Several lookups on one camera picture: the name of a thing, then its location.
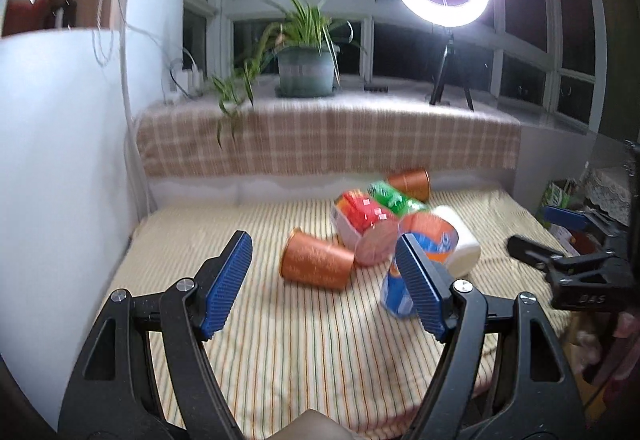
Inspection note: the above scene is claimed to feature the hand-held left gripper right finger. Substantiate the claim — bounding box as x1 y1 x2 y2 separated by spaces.
395 232 587 440

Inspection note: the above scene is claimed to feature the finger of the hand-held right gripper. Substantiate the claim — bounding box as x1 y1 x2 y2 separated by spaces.
542 205 623 237
506 235 576 271

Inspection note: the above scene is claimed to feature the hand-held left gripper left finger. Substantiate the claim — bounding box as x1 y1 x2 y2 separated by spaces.
57 230 253 440

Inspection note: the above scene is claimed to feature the orange paper cup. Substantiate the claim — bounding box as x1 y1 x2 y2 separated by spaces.
387 168 432 203
280 227 356 291

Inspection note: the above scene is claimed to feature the white cup with orange-blue print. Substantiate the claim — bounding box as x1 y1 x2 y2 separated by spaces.
399 206 482 279

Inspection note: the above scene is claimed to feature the pink paper cup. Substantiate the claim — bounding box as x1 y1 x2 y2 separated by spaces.
355 219 402 268

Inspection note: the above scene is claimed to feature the red and white paper cup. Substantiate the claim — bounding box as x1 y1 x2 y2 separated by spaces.
331 189 401 248

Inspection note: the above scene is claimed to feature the green box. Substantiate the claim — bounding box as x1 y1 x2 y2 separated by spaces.
540 180 583 221

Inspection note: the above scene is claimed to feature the lace cloth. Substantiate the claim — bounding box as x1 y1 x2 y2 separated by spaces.
585 167 637 227

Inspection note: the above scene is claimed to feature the pink patterned cloth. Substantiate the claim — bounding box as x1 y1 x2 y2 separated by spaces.
570 310 640 388

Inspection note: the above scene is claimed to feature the striped bed sheet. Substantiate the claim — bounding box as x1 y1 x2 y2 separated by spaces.
100 190 576 440

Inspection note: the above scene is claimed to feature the plaid cloth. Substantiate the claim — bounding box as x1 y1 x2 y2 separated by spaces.
136 92 522 179

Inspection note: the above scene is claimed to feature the black tripod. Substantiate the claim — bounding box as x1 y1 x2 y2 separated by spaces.
429 30 475 112

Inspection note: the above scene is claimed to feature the white power strip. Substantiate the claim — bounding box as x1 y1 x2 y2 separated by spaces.
162 64 207 101

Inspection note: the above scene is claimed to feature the potted spider plant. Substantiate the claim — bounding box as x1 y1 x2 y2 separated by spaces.
210 0 368 149

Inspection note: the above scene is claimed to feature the white cable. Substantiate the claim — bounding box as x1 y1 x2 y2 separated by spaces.
92 0 153 221

